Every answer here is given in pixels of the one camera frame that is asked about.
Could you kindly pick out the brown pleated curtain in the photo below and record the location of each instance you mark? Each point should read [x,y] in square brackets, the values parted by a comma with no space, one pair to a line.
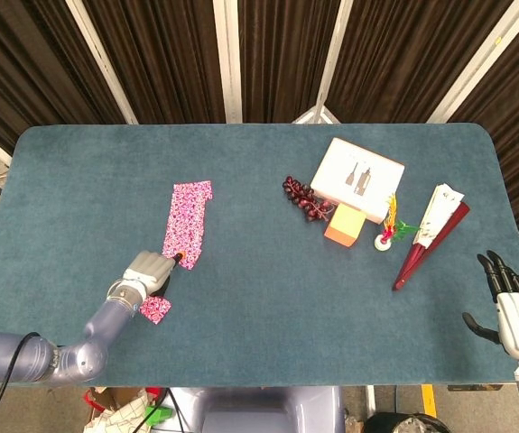
[286,54]

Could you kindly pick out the colourful feather shuttlecock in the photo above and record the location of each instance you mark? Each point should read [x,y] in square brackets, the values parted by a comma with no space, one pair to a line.
[383,241]

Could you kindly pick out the pink patterned cloth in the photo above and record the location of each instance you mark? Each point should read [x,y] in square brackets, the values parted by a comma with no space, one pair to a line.
[186,221]

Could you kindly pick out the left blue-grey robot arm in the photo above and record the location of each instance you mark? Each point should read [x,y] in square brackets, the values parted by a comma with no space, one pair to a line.
[83,347]

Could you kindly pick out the blue-grey robot torso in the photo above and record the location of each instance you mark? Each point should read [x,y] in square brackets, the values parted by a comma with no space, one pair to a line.
[259,410]

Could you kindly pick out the small pink patterned pouch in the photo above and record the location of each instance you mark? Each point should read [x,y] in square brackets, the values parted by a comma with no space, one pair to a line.
[156,310]

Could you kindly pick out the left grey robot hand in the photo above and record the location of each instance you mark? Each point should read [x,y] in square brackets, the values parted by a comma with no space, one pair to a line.
[148,268]

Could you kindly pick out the orange and yellow cube box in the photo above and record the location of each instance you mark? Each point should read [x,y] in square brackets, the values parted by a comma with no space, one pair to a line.
[345,227]

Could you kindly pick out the dark red folding fan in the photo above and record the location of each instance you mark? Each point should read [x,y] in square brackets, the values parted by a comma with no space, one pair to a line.
[426,239]

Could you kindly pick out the black plastic bag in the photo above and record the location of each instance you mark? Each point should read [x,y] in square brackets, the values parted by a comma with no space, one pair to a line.
[403,424]

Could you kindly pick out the dark red grape bunch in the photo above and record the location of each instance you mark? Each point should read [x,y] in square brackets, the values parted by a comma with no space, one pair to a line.
[302,198]

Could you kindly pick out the white printed cardboard box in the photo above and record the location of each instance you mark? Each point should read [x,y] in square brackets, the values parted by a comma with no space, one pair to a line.
[338,167]

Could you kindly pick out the cardboard box with clutter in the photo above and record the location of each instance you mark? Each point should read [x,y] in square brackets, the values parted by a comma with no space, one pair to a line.
[119,412]

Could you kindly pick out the teal table cloth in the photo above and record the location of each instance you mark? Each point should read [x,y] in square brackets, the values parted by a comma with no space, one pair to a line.
[277,306]

